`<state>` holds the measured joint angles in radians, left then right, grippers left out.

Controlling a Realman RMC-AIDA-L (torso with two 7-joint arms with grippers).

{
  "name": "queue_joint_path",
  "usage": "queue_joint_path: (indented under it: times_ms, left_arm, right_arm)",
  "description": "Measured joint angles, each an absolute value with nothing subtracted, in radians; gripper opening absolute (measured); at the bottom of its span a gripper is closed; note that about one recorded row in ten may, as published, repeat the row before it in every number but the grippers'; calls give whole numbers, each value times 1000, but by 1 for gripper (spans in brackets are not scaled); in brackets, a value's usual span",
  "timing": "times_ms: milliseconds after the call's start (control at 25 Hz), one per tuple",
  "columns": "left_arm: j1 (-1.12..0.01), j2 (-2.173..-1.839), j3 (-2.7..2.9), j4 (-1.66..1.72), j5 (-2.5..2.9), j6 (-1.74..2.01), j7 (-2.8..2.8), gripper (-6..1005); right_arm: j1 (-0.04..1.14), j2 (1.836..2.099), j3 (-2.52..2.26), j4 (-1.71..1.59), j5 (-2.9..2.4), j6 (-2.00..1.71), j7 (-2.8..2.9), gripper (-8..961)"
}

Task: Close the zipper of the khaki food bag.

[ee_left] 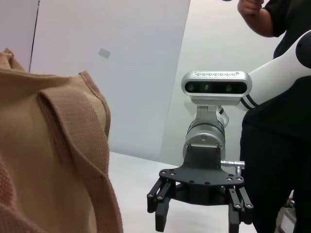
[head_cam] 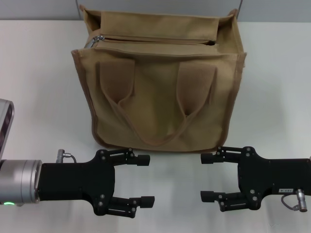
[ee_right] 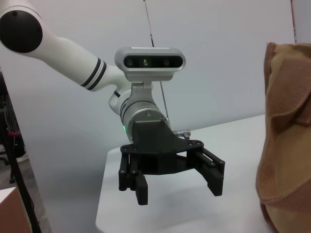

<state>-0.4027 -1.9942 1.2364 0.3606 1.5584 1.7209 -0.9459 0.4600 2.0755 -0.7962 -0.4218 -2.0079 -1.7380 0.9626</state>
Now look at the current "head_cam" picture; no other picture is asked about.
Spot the gripper cable with connector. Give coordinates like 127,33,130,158
280,188,308,212
56,150,77,164

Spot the right gripper cable with connector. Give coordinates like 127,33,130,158
280,188,308,212

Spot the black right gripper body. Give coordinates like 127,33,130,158
236,146,311,212

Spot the khaki canvas food bag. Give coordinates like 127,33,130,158
70,8,248,153

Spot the left gripper cable with connector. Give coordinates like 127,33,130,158
56,150,77,164

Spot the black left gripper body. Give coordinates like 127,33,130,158
36,149,116,216

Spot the silver metal zipper pull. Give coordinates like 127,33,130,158
84,34,105,50

